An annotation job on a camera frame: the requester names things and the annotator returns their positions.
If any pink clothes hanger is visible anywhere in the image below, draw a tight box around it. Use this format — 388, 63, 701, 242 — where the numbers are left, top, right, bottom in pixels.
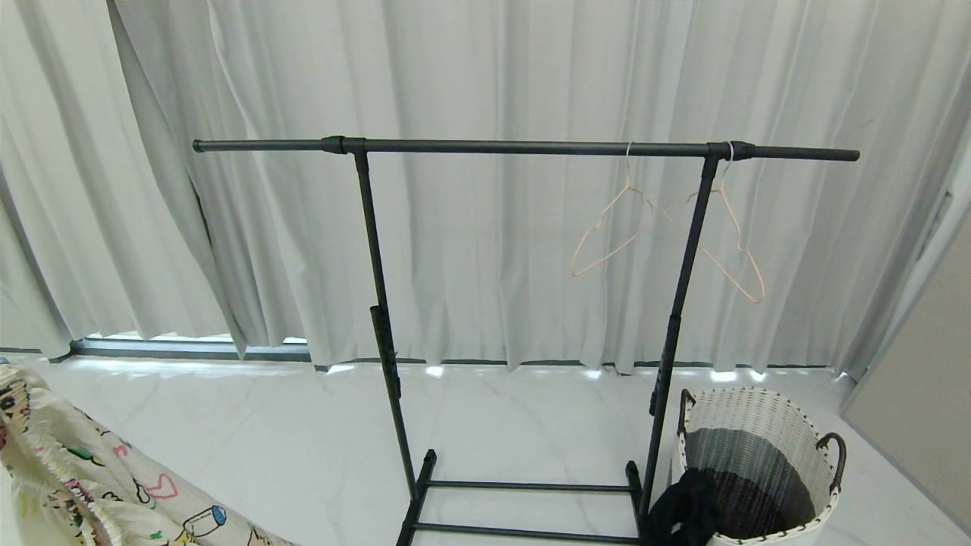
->
663, 144, 765, 304
570, 143, 655, 278

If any cream printed garment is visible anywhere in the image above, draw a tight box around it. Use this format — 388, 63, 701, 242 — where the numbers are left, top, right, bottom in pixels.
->
0, 360, 297, 546

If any black clothes rack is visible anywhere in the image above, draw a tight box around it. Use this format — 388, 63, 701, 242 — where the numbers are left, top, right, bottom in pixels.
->
192, 135, 861, 546

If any white laundry basket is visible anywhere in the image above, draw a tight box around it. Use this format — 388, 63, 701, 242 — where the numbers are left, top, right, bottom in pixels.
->
674, 387, 847, 546

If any window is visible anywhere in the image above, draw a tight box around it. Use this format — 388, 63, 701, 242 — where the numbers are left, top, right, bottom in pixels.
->
0, 332, 839, 374

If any black garment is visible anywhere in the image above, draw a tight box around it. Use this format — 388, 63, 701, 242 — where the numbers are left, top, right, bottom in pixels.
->
645, 468, 721, 546

